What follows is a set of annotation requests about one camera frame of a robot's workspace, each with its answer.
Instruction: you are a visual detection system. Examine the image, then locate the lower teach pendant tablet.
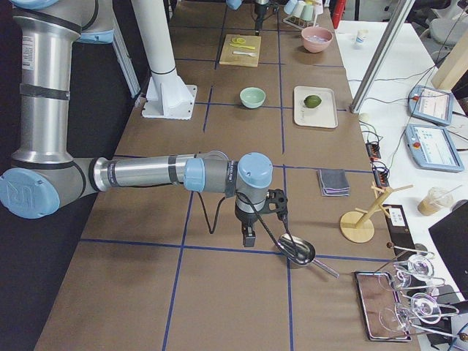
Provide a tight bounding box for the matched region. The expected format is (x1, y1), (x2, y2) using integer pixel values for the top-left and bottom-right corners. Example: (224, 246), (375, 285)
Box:
(404, 124), (464, 173)

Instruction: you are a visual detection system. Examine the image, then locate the bamboo cutting board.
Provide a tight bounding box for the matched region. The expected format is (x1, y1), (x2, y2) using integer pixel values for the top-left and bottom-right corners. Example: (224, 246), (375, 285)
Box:
(219, 34), (261, 67)

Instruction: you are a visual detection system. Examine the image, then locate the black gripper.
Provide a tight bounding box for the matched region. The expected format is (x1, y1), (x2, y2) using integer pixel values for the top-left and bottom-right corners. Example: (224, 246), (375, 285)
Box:
(254, 0), (279, 35)
(235, 189), (288, 248)

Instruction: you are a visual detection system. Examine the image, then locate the light green bowl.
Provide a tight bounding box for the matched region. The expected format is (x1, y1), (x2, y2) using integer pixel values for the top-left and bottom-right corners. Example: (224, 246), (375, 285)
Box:
(239, 87), (266, 109)

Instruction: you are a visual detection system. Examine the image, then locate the chrome tray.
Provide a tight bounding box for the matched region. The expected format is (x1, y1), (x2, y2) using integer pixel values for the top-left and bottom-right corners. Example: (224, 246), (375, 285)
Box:
(354, 271), (412, 343)

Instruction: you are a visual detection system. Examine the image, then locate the wire glass holder rack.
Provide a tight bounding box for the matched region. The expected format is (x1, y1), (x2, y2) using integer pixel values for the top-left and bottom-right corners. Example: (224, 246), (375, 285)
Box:
(372, 242), (467, 342)

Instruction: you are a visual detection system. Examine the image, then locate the pink bowl with ice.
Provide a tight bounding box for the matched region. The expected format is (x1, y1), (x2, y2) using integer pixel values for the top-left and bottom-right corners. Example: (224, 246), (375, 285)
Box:
(301, 26), (333, 53)

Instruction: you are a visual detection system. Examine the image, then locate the metal scoop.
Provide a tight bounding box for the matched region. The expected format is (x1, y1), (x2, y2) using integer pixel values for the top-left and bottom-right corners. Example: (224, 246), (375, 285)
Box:
(277, 233), (339, 279)

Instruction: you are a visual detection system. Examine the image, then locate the green lime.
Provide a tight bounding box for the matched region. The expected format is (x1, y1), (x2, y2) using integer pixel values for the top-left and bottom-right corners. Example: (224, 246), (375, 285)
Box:
(303, 95), (322, 109)

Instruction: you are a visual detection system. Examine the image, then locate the grey folded cloth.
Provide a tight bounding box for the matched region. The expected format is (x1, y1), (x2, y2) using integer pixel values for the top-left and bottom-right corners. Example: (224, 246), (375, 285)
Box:
(317, 169), (350, 197)

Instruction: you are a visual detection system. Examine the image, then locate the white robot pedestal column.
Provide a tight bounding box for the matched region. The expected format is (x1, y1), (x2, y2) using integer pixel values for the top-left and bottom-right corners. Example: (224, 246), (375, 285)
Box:
(132, 0), (197, 120)

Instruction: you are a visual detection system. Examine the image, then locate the cream rabbit tray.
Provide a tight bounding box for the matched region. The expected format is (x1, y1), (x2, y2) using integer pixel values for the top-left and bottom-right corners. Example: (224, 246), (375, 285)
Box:
(293, 86), (338, 129)

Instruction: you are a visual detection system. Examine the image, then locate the white plastic spoon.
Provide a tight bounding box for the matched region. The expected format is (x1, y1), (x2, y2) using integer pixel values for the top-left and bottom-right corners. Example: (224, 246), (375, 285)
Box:
(232, 50), (257, 57)

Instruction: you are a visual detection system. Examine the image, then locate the wooden mug tree stand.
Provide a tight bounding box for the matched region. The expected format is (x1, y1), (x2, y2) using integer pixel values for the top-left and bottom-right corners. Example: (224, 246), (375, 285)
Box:
(339, 184), (413, 244)

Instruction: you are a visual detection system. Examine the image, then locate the aluminium frame post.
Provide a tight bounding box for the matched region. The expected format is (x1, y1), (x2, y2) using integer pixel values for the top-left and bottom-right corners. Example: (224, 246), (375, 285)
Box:
(350, 0), (415, 114)

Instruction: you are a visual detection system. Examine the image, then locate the cup rack with cups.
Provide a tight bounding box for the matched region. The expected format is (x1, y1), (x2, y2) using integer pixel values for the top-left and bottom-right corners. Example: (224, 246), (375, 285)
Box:
(283, 0), (325, 29)

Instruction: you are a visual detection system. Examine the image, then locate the white paper cup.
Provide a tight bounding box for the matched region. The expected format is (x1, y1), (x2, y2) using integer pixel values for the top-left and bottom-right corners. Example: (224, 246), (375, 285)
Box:
(355, 29), (369, 48)

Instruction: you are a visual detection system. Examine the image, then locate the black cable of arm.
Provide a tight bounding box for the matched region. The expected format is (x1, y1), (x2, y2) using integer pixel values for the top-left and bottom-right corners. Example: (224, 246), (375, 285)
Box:
(197, 189), (298, 257)

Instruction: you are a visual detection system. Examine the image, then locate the iced coffee cup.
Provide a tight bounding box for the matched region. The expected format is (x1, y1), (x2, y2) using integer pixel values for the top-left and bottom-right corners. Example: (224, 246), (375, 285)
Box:
(418, 184), (462, 216)

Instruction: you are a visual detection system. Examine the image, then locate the upper teach pendant tablet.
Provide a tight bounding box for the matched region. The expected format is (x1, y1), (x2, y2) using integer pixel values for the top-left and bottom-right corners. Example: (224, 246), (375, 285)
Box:
(408, 85), (454, 127)

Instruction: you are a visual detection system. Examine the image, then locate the yellow plastic knife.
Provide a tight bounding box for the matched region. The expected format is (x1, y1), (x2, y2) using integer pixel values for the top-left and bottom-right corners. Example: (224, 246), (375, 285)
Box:
(229, 42), (256, 50)

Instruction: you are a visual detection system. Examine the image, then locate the teach pendant tablet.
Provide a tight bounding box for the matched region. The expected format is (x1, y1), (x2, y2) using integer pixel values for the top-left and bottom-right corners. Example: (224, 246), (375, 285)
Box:
(408, 85), (454, 127)
(404, 124), (464, 173)

